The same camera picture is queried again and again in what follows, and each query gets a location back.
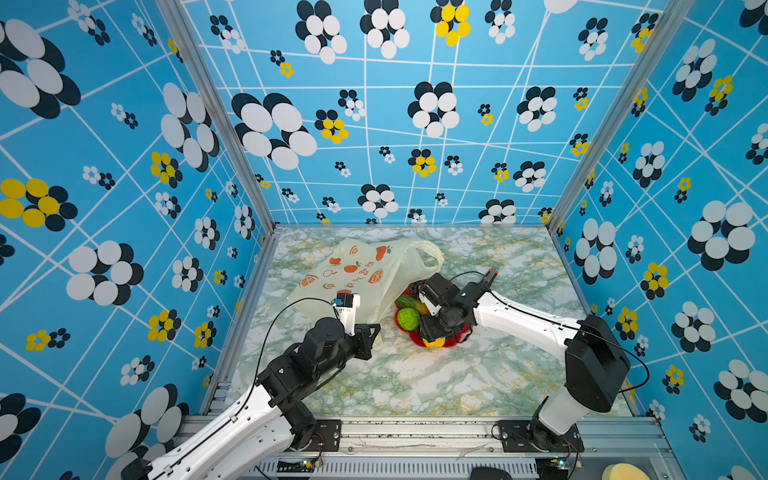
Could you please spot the red yellow mango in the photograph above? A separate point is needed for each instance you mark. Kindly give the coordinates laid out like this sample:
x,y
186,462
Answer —
x,y
405,301

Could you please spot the aluminium front rail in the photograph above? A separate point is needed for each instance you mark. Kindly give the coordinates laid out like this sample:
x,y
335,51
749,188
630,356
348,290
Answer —
x,y
422,448

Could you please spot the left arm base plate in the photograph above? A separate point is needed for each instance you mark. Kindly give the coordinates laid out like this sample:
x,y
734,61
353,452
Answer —
x,y
325,436

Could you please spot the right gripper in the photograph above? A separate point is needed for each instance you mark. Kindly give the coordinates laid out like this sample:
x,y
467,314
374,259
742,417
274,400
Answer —
x,y
427,331

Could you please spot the red flower-shaped plate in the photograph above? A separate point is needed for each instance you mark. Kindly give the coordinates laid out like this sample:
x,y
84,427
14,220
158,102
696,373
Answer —
x,y
412,290

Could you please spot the green bumpy fruit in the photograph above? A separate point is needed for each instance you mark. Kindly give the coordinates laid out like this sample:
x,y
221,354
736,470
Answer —
x,y
408,319

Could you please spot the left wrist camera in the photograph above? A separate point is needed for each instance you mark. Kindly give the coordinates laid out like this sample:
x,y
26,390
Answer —
x,y
345,306

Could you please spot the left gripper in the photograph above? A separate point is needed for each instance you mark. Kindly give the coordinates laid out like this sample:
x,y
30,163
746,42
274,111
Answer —
x,y
365,338

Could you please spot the translucent cream plastic bag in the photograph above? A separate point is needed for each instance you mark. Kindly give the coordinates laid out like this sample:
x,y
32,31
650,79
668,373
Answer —
x,y
377,272

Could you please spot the yellow round object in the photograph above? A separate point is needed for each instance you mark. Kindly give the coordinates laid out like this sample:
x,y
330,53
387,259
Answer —
x,y
623,471

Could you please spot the yellow bell pepper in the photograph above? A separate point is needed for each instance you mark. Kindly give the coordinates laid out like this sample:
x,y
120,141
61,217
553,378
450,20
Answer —
x,y
437,343

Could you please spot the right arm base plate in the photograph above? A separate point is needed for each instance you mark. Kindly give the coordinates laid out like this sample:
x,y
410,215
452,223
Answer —
x,y
524,436

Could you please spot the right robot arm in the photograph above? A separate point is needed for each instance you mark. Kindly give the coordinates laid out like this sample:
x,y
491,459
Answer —
x,y
595,365

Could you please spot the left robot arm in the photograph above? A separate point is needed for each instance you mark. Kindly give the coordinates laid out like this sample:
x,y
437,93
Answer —
x,y
271,416

